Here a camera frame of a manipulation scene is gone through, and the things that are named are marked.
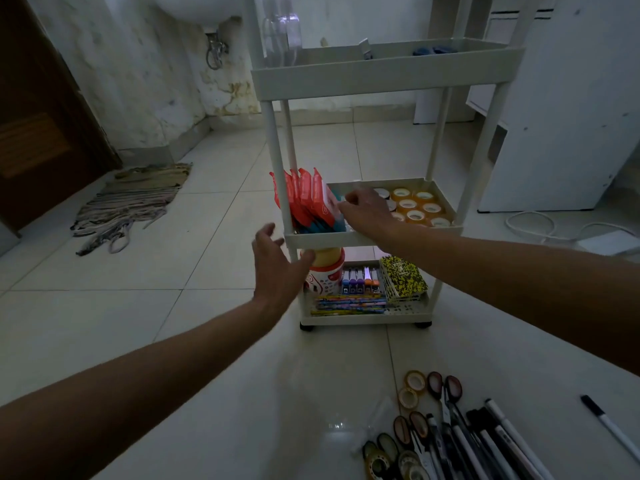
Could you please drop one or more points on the person's right hand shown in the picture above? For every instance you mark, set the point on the person's right hand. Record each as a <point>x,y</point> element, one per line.
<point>370,212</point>

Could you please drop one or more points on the person's left hand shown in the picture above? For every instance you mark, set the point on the person's left hand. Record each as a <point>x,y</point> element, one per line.
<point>275,274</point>

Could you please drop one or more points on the person's right fingers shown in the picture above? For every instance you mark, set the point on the person's right fingers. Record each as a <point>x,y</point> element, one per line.
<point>349,203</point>

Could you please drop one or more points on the person's left thumb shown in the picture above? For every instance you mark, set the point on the person's left thumb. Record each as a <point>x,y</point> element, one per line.
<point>305,262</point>

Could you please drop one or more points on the red packet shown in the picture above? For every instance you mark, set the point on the red packet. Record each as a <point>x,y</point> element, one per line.
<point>324,202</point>
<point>306,199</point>
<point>294,202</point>
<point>276,189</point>

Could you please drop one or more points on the person's right forearm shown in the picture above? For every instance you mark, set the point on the person's right forearm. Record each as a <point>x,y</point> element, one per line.
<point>510,289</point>

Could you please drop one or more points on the person's left forearm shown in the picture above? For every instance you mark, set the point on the person's left forearm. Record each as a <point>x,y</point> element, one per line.
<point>125,389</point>

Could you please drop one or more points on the white glue bottle yellow cap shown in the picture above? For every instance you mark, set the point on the white glue bottle yellow cap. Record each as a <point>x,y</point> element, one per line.
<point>326,272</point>

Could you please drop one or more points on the bundle of colourful pencils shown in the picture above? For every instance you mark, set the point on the bundle of colourful pencils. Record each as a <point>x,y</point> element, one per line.
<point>350,304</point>

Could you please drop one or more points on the group of brown tape rolls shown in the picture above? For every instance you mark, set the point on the group of brown tape rolls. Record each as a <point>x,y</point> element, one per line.
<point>417,207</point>

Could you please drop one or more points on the stack of yellow black notebooks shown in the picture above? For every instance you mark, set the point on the stack of yellow black notebooks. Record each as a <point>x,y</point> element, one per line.
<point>402,278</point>

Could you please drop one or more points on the white three-tier plastic cart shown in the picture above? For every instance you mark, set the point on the white three-tier plastic cart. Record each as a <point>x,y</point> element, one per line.
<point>385,69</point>

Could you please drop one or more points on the yellow tape roll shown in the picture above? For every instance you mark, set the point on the yellow tape roll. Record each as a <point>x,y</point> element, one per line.
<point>415,380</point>
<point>408,398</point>

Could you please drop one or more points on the blue flat object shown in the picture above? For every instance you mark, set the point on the blue flat object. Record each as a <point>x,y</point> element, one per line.
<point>434,50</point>

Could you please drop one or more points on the striped floor rug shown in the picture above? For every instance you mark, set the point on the striped floor rug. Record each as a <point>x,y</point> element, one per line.
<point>130,204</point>

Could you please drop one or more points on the clear plastic bottles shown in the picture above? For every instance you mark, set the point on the clear plastic bottles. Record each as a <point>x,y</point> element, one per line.
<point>283,29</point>

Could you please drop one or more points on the metal drain pipe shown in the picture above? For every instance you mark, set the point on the metal drain pipe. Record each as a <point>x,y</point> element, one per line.
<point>216,49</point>

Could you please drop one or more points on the patterned tape roll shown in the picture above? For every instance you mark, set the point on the patterned tape roll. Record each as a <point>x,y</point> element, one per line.
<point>376,467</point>
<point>412,467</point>

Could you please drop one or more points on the white cabinet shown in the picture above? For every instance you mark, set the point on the white cabinet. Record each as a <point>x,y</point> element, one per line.
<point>565,104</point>

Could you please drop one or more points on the white wash basin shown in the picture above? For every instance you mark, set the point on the white wash basin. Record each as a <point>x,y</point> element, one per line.
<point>200,7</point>

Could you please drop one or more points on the pile of black white pens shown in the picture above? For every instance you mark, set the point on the pile of black white pens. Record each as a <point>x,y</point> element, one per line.
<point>490,444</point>

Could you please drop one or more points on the white power adapter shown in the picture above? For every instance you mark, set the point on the white power adapter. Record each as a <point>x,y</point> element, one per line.
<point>607,243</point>

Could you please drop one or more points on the brown wooden door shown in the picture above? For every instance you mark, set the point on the brown wooden door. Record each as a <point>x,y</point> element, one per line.
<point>45,109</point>

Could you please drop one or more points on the white marker black cap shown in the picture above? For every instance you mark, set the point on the white marker black cap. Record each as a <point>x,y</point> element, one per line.
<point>612,428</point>

